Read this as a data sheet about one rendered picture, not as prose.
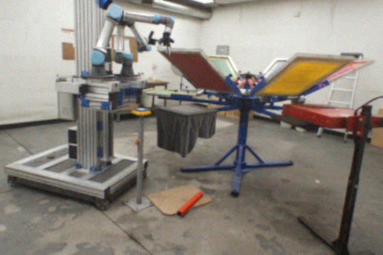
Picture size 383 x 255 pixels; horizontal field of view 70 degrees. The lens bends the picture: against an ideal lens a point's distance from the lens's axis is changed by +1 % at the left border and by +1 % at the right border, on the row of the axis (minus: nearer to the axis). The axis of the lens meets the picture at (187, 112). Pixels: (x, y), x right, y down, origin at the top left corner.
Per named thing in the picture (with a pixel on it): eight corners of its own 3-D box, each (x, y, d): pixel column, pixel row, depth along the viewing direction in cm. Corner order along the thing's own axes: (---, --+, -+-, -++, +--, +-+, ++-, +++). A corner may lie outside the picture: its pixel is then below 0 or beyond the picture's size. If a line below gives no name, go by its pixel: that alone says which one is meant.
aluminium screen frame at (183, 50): (199, 51, 237) (200, 48, 238) (156, 50, 277) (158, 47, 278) (237, 94, 293) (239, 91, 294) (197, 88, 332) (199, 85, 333)
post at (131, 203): (136, 212, 258) (138, 113, 239) (123, 202, 272) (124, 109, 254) (154, 204, 273) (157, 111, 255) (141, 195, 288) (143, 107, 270)
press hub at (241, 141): (243, 176, 353) (254, 72, 327) (219, 167, 379) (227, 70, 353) (258, 169, 380) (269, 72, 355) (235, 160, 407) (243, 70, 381)
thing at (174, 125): (184, 158, 258) (186, 115, 250) (154, 146, 288) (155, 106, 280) (186, 158, 260) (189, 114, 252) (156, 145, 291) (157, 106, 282)
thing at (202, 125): (185, 157, 259) (188, 114, 251) (182, 156, 262) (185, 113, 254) (215, 148, 292) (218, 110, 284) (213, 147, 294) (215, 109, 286)
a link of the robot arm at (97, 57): (101, 66, 247) (124, 10, 243) (101, 67, 233) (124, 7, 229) (88, 61, 243) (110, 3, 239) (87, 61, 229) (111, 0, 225)
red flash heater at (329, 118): (384, 131, 205) (386, 115, 202) (332, 132, 192) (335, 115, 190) (322, 114, 262) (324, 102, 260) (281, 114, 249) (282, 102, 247)
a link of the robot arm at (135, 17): (107, 20, 251) (160, 28, 265) (107, 19, 240) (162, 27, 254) (108, 7, 249) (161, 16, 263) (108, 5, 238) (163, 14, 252)
